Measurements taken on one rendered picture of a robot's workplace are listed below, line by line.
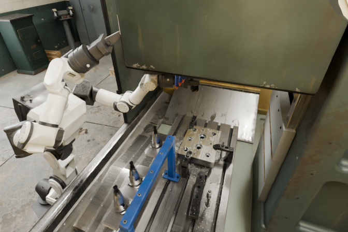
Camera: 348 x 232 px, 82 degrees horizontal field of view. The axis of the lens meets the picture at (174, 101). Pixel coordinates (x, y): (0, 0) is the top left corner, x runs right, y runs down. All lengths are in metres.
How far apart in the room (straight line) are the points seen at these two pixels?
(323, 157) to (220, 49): 0.50
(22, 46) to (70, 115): 4.19
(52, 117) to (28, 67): 4.67
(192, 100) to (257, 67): 1.54
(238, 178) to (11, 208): 2.20
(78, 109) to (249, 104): 1.57
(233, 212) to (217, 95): 1.14
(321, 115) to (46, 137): 0.91
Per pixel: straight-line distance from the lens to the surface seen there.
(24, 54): 5.37
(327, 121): 0.75
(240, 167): 1.76
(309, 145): 0.81
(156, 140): 0.99
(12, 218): 2.68
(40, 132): 0.85
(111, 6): 1.49
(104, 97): 1.29
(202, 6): 0.63
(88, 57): 0.81
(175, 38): 0.68
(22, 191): 2.83
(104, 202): 1.47
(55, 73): 0.84
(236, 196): 1.61
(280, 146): 0.96
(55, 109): 0.84
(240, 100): 2.16
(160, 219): 1.17
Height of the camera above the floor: 1.95
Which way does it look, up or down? 34 degrees down
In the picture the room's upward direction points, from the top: 1 degrees counter-clockwise
